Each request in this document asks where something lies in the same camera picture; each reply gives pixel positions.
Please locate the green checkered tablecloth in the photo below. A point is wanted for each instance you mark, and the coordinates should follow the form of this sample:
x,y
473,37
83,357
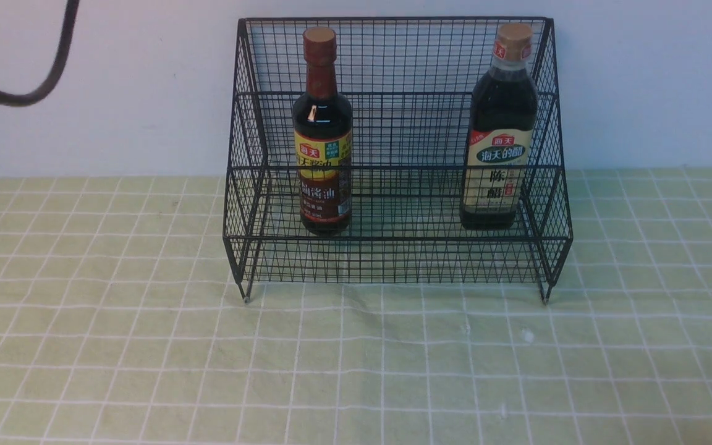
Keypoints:
x,y
120,324

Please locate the black wire mesh shelf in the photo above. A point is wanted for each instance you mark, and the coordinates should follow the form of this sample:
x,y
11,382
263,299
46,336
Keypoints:
x,y
409,80

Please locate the vinegar bottle tan cap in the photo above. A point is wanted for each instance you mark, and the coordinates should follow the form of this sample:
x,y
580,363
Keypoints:
x,y
502,117

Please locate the soy sauce bottle red cap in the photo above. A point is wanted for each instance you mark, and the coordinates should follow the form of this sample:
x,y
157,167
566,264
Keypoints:
x,y
323,142

